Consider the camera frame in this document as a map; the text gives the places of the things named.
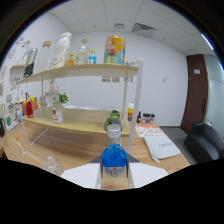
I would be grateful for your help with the brown door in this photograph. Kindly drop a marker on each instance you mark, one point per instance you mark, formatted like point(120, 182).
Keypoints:
point(195, 96)

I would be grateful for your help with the green potted plant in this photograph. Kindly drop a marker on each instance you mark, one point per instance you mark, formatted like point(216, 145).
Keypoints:
point(63, 98)

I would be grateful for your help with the large white milk bottle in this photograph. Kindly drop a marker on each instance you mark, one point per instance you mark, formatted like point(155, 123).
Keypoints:
point(61, 53)

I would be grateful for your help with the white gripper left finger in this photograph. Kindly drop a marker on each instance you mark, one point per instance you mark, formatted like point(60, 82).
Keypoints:
point(81, 175)

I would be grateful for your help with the clear glass with ice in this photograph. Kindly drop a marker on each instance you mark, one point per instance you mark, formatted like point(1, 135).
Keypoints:
point(51, 164)

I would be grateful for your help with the yellow snack bag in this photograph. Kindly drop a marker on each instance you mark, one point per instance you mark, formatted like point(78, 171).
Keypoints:
point(114, 50)

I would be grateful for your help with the red liquid bottle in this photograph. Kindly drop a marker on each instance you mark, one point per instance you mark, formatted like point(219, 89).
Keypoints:
point(29, 110)

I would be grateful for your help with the black armchair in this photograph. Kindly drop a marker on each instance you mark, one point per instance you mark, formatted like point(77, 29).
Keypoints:
point(205, 143)

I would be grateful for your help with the white cloth notebook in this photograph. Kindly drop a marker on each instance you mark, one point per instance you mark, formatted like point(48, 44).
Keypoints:
point(161, 146)

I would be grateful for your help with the blue liquid bottle silver cap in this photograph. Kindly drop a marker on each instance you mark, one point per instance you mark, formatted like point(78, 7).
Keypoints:
point(114, 160)

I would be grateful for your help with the white frame wooden shelf rack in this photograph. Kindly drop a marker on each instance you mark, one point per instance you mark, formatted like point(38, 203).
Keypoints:
point(83, 70)

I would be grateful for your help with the orange patterned paper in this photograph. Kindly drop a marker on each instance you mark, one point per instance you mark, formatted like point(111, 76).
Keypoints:
point(150, 129)

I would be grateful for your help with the glass jar of limes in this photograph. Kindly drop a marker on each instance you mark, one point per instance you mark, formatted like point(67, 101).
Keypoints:
point(110, 120)

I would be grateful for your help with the white container red lid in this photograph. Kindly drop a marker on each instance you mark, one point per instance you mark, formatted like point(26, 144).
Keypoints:
point(130, 113)

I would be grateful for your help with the small amber bottle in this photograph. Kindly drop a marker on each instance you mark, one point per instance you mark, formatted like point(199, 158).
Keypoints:
point(70, 61)

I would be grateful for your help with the black and silver bag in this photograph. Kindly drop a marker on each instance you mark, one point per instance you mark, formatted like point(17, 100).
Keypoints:
point(30, 65)

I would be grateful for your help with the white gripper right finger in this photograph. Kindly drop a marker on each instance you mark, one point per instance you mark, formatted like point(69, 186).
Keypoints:
point(146, 174)

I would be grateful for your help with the clear bottle green cap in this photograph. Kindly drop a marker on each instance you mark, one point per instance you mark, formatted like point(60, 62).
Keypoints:
point(82, 55)

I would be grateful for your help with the clear bottle red label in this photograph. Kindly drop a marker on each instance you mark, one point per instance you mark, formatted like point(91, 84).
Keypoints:
point(57, 113)

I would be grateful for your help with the glass bottle wooden lid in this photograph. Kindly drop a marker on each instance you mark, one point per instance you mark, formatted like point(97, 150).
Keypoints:
point(43, 58)

